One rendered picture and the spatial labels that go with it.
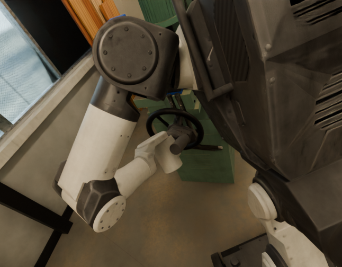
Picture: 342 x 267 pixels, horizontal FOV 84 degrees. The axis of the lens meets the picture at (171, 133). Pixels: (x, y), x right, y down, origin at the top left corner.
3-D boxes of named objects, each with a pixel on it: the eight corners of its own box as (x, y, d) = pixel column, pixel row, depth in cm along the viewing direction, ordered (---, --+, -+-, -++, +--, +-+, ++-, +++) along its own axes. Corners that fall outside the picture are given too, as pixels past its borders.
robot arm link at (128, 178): (156, 187, 52) (95, 245, 38) (129, 169, 56) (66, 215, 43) (159, 158, 46) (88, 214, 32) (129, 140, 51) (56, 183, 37)
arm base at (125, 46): (189, 98, 27) (185, 12, 26) (97, 104, 26) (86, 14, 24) (175, 100, 42) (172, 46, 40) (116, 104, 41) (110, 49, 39)
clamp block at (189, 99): (167, 112, 97) (160, 97, 91) (172, 95, 105) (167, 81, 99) (195, 109, 91) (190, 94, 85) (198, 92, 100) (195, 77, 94)
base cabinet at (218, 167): (180, 181, 168) (151, 124, 120) (191, 133, 205) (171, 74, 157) (234, 184, 151) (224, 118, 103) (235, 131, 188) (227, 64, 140)
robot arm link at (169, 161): (170, 161, 70) (158, 177, 59) (157, 135, 68) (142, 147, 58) (198, 151, 65) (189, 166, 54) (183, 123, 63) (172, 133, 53)
